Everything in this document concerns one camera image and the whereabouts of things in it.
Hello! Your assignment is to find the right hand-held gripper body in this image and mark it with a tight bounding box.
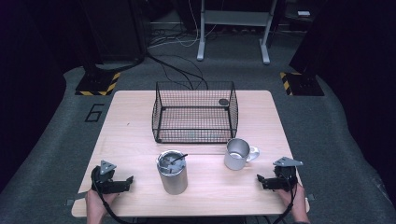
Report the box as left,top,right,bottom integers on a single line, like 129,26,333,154
272,156,304,191

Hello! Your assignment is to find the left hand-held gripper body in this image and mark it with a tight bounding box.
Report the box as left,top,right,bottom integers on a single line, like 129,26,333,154
91,160,125,195

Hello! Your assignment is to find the steel mug with handle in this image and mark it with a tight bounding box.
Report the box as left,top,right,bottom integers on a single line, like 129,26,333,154
223,137,261,172

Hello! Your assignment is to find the steel tumbler with lid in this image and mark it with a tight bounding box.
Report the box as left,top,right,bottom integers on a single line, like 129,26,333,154
156,149,189,196

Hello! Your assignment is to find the black wire basket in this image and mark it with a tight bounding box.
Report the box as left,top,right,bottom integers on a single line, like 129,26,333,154
151,80,240,145

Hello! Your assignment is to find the person's left hand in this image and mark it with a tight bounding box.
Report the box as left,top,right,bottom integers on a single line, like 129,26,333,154
85,189,119,220

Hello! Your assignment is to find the person's right hand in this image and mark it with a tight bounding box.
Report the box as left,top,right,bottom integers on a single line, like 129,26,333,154
277,183,307,222

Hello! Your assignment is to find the black straw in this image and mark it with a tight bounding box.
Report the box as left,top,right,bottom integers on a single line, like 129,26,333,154
170,153,189,166

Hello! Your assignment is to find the dark cabinet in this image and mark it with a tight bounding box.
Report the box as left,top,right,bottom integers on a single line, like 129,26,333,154
80,0,148,63

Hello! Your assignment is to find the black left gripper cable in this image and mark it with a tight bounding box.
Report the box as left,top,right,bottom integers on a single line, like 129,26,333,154
91,166,138,224

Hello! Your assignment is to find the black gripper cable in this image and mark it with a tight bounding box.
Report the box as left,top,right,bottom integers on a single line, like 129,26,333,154
91,166,138,224
270,178,298,224

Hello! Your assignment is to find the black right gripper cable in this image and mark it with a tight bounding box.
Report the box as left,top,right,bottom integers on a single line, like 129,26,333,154
270,178,298,224

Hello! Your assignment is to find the black yellow striped base plate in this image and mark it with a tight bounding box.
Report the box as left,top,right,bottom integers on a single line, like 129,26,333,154
74,70,121,97
279,71,325,97

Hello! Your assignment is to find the black floor cable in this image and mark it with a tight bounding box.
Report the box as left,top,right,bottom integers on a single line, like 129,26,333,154
144,50,209,91

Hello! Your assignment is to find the bundle of floor cables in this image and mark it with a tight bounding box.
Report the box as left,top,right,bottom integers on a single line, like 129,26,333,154
148,27,200,48

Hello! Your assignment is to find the white metal desk frame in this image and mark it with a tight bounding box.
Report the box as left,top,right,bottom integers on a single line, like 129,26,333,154
196,0,272,65

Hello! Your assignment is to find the white floor cable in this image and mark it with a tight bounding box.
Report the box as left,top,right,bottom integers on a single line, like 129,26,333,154
177,0,219,49

